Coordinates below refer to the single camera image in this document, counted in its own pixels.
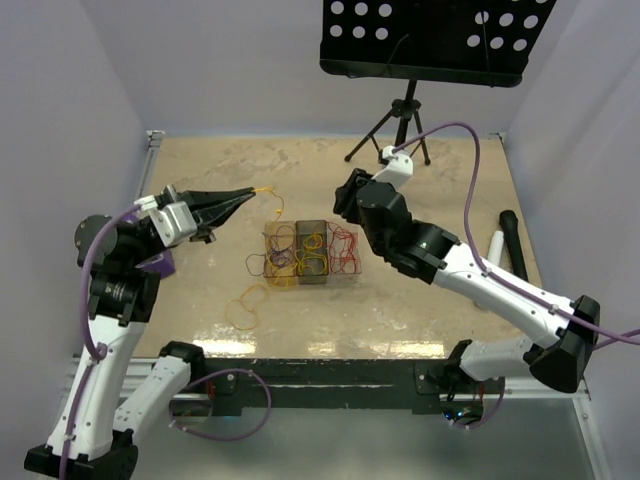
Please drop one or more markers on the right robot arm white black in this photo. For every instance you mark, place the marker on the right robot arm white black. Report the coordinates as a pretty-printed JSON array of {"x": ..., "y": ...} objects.
[{"x": 558, "y": 337}]

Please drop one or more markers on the purple metronome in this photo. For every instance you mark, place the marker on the purple metronome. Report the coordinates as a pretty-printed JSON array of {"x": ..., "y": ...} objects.
[{"x": 162, "y": 262}]

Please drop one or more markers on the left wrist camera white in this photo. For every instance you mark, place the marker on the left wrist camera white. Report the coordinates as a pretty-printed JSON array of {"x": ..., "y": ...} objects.
[{"x": 170, "y": 216}]

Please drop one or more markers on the black music stand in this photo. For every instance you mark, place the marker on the black music stand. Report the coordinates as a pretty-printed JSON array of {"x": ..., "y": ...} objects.
[{"x": 482, "y": 43}]

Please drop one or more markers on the black microphone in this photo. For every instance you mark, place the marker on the black microphone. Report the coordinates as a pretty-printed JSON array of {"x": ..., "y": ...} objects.
[{"x": 509, "y": 224}]

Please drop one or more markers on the white microphone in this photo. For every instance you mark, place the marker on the white microphone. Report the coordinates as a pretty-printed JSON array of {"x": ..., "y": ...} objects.
[{"x": 496, "y": 248}]

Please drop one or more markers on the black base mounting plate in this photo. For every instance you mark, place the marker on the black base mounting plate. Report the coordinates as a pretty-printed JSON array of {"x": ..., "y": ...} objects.
[{"x": 419, "y": 386}]

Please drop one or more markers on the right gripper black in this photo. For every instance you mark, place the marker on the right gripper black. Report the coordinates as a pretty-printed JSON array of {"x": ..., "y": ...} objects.
[{"x": 345, "y": 203}]

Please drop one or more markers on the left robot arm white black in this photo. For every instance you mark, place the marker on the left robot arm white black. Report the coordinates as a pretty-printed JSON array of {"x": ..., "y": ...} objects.
[{"x": 98, "y": 433}]

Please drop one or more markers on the grey transparent bin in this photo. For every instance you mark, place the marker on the grey transparent bin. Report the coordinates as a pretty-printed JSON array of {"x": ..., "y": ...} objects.
[{"x": 311, "y": 252}]

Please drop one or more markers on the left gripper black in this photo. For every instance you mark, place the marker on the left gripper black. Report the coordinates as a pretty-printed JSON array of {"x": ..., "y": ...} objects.
[{"x": 211, "y": 207}]

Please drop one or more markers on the clear transparent bin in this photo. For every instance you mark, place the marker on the clear transparent bin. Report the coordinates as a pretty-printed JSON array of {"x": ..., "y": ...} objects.
[{"x": 344, "y": 263}]

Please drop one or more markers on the yellow red cable ball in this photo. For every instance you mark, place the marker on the yellow red cable ball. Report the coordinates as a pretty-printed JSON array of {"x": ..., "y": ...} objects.
[{"x": 242, "y": 312}]

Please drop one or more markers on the orange transparent bin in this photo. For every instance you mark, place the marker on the orange transparent bin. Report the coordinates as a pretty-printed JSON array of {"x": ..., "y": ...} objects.
[{"x": 279, "y": 259}]

